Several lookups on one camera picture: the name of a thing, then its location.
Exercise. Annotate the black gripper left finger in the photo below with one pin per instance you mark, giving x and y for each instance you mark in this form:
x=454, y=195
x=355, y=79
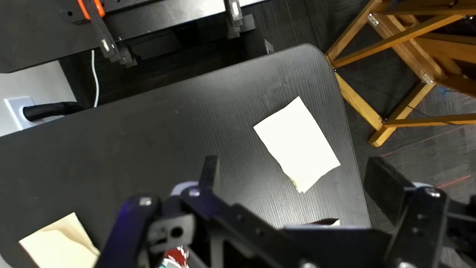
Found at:
x=149, y=228

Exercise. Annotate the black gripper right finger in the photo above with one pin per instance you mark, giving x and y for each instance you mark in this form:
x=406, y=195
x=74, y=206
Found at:
x=421, y=228

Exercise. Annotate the brown paper napkin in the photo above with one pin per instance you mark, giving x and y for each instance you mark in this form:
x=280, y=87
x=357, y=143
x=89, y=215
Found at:
x=59, y=243

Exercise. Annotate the white folded napkin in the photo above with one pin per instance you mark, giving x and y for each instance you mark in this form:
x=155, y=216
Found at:
x=297, y=143

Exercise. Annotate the black power plug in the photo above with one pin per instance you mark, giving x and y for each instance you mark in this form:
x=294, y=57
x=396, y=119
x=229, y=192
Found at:
x=49, y=111

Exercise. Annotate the black perforated board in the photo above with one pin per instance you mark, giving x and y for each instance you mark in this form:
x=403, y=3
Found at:
x=34, y=30

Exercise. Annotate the white wall outlet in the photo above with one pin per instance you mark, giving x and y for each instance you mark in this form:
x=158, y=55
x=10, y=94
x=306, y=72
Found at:
x=15, y=112

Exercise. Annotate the wooden easel frame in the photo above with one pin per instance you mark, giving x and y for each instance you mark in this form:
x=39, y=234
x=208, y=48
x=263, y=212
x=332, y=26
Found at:
x=411, y=45

